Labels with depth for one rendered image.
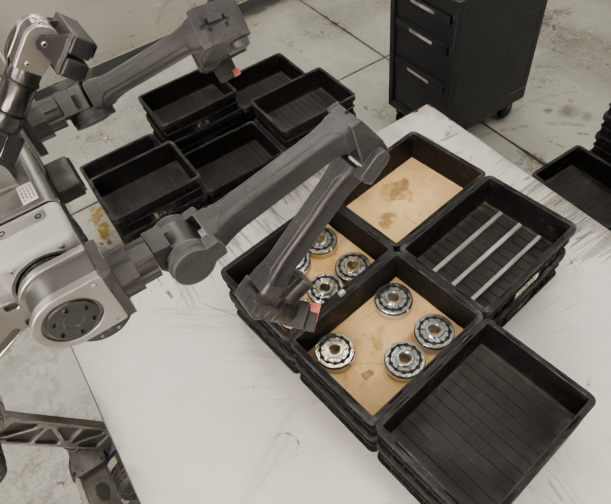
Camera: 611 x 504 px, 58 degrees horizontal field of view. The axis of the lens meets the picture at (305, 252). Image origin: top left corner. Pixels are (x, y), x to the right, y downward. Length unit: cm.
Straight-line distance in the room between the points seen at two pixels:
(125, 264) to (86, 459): 135
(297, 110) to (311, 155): 177
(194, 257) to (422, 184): 108
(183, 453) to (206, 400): 15
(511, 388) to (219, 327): 85
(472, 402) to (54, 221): 101
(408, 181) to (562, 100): 194
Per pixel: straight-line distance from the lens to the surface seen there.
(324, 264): 163
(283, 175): 94
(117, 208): 249
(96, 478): 218
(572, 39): 418
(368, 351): 148
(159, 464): 160
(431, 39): 281
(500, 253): 169
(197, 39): 113
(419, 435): 139
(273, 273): 109
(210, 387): 164
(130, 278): 90
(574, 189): 273
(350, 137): 97
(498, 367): 149
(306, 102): 275
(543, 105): 359
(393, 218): 174
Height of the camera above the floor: 214
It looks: 52 degrees down
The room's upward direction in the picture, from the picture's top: 10 degrees counter-clockwise
